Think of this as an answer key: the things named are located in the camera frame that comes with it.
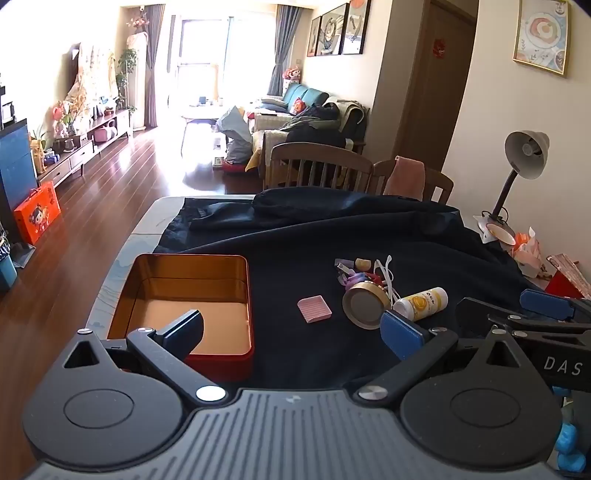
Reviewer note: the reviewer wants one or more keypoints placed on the purple toy figure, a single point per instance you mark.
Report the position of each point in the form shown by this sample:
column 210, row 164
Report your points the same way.
column 353, row 278

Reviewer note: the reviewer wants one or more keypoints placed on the small purple box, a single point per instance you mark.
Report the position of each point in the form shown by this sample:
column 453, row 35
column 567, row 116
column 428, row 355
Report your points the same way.
column 341, row 265

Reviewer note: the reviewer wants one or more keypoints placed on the brown wooden door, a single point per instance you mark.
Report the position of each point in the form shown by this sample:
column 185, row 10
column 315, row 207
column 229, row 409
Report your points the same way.
column 429, row 101

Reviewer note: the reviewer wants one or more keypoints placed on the grey desk lamp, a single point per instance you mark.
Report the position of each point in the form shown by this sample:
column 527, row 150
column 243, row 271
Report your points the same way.
column 526, row 147

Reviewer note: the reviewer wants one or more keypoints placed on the pink ribbed eraser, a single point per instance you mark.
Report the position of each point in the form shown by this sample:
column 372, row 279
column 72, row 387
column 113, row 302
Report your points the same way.
column 315, row 309

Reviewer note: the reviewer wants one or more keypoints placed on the orange gift box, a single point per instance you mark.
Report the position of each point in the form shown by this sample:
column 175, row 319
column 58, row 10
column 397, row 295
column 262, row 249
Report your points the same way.
column 37, row 214

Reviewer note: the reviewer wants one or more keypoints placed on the grey curtain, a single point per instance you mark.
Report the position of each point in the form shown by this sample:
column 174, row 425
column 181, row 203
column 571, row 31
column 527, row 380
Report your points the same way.
column 282, row 46
column 154, row 69

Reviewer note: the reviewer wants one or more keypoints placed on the wide wooden chair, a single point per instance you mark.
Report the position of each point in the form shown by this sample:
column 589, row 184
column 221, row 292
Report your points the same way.
column 318, row 161

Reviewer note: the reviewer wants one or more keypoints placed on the white sunglasses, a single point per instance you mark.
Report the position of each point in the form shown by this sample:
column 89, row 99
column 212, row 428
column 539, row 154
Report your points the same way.
column 378, row 266

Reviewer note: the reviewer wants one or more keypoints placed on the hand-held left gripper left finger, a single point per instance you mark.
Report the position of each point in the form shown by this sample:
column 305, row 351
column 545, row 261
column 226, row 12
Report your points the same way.
column 184, row 330

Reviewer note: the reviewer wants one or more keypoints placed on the grey plastic object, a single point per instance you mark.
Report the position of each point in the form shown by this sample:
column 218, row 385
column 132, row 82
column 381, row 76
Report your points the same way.
column 23, row 254

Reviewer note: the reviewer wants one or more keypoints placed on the coffee table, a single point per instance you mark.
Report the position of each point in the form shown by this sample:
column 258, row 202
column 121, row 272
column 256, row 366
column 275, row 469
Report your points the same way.
column 201, row 115

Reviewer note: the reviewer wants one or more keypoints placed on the red door sticker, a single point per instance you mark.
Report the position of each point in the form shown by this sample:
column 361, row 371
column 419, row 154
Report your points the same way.
column 440, row 48

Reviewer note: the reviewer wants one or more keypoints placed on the yellow white bottle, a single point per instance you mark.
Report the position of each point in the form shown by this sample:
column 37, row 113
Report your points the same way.
column 425, row 302

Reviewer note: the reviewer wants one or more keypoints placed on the green potted plant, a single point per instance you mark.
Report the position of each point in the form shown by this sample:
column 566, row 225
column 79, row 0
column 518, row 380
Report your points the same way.
column 125, row 62

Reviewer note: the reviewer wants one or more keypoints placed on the red printed box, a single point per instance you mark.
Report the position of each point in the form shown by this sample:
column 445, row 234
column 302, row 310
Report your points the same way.
column 565, row 277

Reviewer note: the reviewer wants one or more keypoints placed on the small red item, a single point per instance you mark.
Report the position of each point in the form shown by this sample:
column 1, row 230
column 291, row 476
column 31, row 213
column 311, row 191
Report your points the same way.
column 377, row 279

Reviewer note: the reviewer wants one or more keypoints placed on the dark blue cloth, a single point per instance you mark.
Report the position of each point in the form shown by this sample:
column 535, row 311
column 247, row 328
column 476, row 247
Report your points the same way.
column 300, row 240

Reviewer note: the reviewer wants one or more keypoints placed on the teal sofa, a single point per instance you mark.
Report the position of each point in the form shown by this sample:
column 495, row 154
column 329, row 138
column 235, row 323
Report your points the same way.
column 311, row 94

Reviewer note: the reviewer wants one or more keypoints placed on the cloth covered television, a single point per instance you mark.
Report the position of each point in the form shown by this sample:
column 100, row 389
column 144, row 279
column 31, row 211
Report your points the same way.
column 92, row 74

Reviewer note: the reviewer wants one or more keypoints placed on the small white bowl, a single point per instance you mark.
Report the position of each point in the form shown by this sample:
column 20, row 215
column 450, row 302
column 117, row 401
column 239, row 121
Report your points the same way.
column 502, row 234

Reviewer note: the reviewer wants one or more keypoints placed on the red floor cushion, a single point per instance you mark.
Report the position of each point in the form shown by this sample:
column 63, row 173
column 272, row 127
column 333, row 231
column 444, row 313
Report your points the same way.
column 235, row 167

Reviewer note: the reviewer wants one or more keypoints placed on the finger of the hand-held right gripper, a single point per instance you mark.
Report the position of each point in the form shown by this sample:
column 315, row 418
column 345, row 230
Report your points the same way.
column 545, row 302
column 475, row 314

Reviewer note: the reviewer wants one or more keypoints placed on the pink container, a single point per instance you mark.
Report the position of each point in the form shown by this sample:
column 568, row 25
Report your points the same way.
column 104, row 135

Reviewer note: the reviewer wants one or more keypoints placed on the wooden tv cabinet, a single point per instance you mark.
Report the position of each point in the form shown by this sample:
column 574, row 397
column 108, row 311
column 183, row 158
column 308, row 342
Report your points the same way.
column 69, row 159

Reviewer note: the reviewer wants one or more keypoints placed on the gold framed egg picture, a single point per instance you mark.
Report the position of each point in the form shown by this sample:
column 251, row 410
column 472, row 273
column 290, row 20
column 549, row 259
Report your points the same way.
column 542, row 37

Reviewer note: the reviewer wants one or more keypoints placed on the white standing air conditioner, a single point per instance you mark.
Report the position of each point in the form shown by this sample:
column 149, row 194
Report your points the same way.
column 137, row 83

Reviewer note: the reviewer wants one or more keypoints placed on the narrow wooden chair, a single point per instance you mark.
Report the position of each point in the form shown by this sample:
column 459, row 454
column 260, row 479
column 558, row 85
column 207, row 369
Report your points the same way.
column 438, row 182

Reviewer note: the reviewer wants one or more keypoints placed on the pink snack packet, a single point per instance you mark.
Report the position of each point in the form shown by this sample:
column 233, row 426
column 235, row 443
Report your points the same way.
column 527, row 254

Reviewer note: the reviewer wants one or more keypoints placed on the pink towel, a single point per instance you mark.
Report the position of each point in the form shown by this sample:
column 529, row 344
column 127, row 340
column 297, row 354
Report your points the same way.
column 405, row 177

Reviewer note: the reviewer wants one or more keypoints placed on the narrow black framed picture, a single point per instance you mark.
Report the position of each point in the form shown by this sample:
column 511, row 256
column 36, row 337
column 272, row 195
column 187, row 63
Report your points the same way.
column 314, row 37

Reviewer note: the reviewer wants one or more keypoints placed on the pile of dark clothes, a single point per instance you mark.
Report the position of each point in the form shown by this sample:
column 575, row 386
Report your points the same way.
column 316, row 129

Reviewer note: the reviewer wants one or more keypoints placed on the blue bin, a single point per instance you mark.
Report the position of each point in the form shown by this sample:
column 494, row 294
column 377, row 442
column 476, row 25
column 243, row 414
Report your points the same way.
column 7, row 270

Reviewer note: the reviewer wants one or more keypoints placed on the blue white bag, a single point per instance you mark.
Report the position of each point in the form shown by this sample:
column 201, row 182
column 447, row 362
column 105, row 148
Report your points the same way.
column 235, row 131

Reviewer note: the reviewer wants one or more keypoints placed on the red tin box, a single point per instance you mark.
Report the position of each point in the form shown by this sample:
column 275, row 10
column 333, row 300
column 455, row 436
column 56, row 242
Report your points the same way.
column 184, row 286

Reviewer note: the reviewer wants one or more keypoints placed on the light blue object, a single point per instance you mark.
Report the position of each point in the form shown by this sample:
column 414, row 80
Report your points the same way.
column 570, row 447

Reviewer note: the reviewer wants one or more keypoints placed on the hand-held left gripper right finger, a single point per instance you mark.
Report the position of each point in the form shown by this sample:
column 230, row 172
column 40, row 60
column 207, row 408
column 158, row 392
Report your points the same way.
column 399, row 334

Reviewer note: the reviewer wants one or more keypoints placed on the pink plush toy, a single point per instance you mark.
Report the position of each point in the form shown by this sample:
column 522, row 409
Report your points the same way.
column 292, row 74

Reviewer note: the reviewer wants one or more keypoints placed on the gold round tin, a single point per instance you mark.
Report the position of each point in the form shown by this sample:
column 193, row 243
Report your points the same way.
column 364, row 309

